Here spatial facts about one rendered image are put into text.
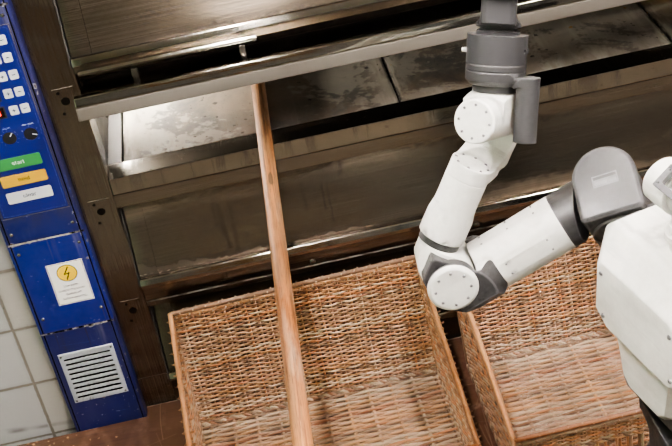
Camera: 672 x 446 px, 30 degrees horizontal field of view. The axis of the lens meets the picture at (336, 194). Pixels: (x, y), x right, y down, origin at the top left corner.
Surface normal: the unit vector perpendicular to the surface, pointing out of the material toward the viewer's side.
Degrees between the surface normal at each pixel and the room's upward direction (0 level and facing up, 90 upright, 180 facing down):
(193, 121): 0
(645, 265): 45
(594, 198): 33
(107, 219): 90
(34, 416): 90
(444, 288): 83
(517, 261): 83
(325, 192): 70
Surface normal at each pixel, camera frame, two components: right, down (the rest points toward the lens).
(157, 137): -0.16, -0.82
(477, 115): -0.54, 0.17
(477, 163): 0.33, -0.86
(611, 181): -0.44, -0.39
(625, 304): -0.91, 0.33
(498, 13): -0.15, 0.21
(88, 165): 0.15, 0.53
